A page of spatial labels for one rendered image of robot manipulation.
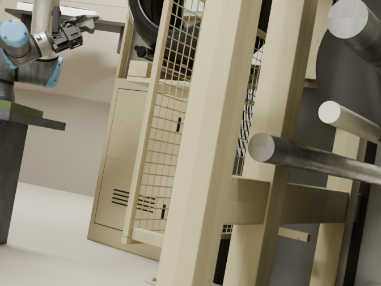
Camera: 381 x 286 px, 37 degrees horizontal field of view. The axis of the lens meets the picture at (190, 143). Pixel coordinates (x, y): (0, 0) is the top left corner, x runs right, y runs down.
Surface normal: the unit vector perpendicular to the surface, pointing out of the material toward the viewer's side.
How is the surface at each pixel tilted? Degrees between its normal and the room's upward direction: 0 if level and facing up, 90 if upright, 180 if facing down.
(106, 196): 90
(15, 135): 90
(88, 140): 90
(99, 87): 90
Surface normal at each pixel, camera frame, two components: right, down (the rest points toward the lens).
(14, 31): 0.26, -0.26
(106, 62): -0.23, -0.06
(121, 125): -0.54, -0.11
